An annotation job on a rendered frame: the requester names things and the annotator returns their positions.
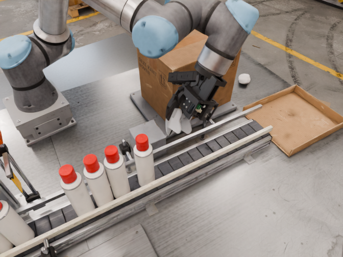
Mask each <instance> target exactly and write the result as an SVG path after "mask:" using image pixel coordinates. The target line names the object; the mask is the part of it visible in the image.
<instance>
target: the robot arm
mask: <svg viewBox="0 0 343 257"><path fill-rule="evenodd" d="M81 1H83V2H85V3H86V4H88V5H89V6H91V7H92V8H94V9H95V10H97V11H99V12H100V13H102V14H103V15H105V16H106V17H108V18H109V19H111V20H112V21H114V22H115V23H117V24H118V25H120V26H121V27H123V28H124V29H126V30H127V31H129V32H130V33H132V39H133V43H134V45H135V47H137V48H138V49H139V52H140V53H141V54H142V55H144V56H145V57H148V58H151V59H156V58H159V57H162V56H164V55H165V54H166V53H168V52H169V51H171V50H173V49H174V48H175V47H176V45H177V44H178V43H179V42H180V41H181V40H183V39H184V38H185V37H186V36H187V35H189V34H190V33H191V32H192V31H193V30H194V29H195V30H197V31H199V32H201V33H202V34H204V35H207V36H208V39H207V41H206V43H205V45H204V46H203V48H202V50H201V52H200V54H199V56H198V58H197V62H196V64H195V66H194V68H195V70H196V71H182V72H180V71H174V72H169V74H168V82H171V83H172V84H174V85H181V86H180V87H178V90H177V91H176V92H175V94H173V95H172V98H171V99H170V100H169V102H168V104H167V107H166V114H165V118H166V120H165V127H166V133H167V135H168V136H171V135H172V134H173V133H175V132H176V133H177V134H179V133H180V132H181V131H183V132H185V133H186V134H190V133H191V131H192V127H191V124H190V121H191V119H192V117H195V118H198V119H199V120H202V121H205V120H207V121H209V120H210V118H211V116H212V115H213V113H214V112H215V110H216V108H217V107H218V105H219V104H218V103H217V102H216V101H215V100H214V99H213V97H214V95H215V93H216V92H217V90H218V88H219V87H220V86H221V87H225V85H226V84H227V81H225V80H224V79H223V75H225V74H226V72H227V71H228V69H229V67H230V66H231V64H232V62H233V60H234V59H235V57H236V56H237V54H238V52H239V51H240V49H241V47H242V46H243V44H244V42H245V41H246V39H247V37H248V35H250V33H251V30H252V29H253V27H254V25H255V23H256V21H257V19H258V17H259V11H258V10H257V9H256V8H255V7H253V6H251V5H249V4H248V3H246V2H244V1H242V0H227V1H226V3H224V2H221V1H219V0H165V3H164V5H163V6H162V5H161V4H159V3H157V2H156V1H154V0H81ZM68 5H69V0H39V2H38V19H37V20H36V21H35V22H34V24H33V33H32V34H30V35H29V36H25V35H14V36H13V37H12V36H10V37H7V38H5V39H4V40H2V41H1V42H0V68H1V69H2V71H3V72H4V74H5V76H6V78H7V80H8V81H9V83H10V85H11V87H12V89H13V96H14V102H15V105H16V106H17V108H18V109H19V110H20V111H22V112H25V113H35V112H39V111H43V110H45V109H47V108H49V107H50V106H52V105H53V104H54V103H55V102H56V101H57V99H58V92H57V90H56V88H55V87H54V86H53V85H52V84H51V82H50V81H49V80H48V79H47V78H46V77H45V75H44V72H43V69H45V68H47V67H48V66H50V65H51V64H53V63H55V62H56V61H58V60H60V59H61V58H63V57H65V56H67V55H68V54H69V53H70V52H72V51H73V49H74V47H75V38H74V37H73V33H72V31H71V30H70V28H69V27H68V26H67V24H66V22H67V14H68ZM179 107H180V108H181V109H179ZM213 107H214V110H213V111H212V113H211V115H210V116H209V113H210V112H211V110H212V109H213Z"/></svg>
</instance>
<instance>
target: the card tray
mask: <svg viewBox="0 0 343 257"><path fill-rule="evenodd" d="M259 104H261V105H262V109H260V110H257V111H255V112H253V113H251V114H248V115H246V116H245V117H246V118H247V119H248V120H250V119H254V120H256V121H257V122H258V123H259V124H260V125H261V126H262V127H263V128H266V127H268V126H270V125H271V126H272V127H273V129H272V131H270V132H269V133H270V135H271V136H272V140H271V141H272V142H273V143H274V144H275V145H276V146H278V147H279V148H280V149H281V150H282V151H283V152H284V153H285V154H286V155H287V156H288V157H290V156H292V155H294V154H295V153H297V152H299V151H301V150H302V149H304V148H306V147H308V146H310V145H312V144H313V143H315V142H317V141H319V140H321V139H323V138H324V137H326V136H328V135H330V134H332V133H334V132H335V131H337V130H339V129H341V128H343V116H341V115H340V114H338V113H337V112H336V111H334V110H333V109H331V108H330V107H328V106H327V105H325V104H324V103H323V102H321V101H320V100H318V99H317V98H315V97H314V96H312V95H311V94H310V93H308V92H307V91H305V90H304V89H302V88H301V87H299V86H298V85H293V86H291V87H288V88H286V89H284V90H281V91H279V92H277V93H274V94H272V95H270V96H267V97H265V98H263V99H260V100H258V101H256V102H253V103H251V104H249V105H246V106H244V107H243V110H242V111H245V110H247V109H250V108H252V107H254V106H257V105H259Z"/></svg>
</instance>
